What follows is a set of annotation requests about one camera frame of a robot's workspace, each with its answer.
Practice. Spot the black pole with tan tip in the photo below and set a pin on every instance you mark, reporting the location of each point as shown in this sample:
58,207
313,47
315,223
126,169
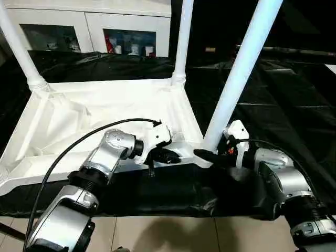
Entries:
210,49

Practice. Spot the white cabinet with glass doors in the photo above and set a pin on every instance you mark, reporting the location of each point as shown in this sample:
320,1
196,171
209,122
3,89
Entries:
92,18

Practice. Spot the white paper sheet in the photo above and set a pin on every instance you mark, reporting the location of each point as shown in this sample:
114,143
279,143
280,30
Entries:
331,68

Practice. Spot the black folding table frame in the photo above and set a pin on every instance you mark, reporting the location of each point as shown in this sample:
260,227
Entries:
10,229

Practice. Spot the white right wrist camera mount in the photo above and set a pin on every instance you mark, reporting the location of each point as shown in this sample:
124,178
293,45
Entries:
237,128

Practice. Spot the black backdrop cloth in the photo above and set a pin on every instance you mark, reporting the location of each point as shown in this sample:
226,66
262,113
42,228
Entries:
302,21

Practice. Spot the white plastic table leg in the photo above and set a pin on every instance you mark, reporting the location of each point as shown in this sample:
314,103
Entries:
2,174
183,39
236,73
15,39

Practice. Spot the black mat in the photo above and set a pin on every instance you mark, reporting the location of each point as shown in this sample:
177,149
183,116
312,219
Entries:
275,105

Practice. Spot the white plastic table top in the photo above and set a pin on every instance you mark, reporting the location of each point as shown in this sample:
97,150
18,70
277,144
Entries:
105,105

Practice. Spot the grey robot torso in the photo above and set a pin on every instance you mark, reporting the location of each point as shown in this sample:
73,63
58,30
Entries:
122,249

